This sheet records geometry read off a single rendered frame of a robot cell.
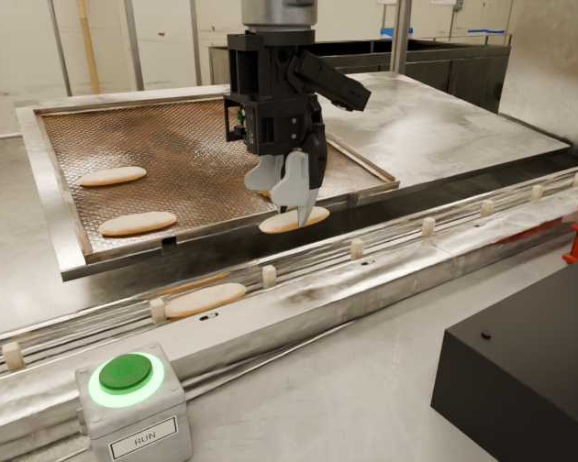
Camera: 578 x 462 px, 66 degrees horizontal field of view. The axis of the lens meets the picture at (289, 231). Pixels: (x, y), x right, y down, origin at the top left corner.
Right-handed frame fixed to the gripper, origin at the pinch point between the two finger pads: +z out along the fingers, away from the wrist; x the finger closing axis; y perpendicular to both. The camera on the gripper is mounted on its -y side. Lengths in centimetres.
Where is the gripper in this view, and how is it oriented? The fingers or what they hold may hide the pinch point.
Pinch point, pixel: (295, 208)
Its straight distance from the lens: 54.9
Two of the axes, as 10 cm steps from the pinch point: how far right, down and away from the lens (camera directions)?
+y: -8.2, 2.5, -5.1
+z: 0.0, 9.0, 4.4
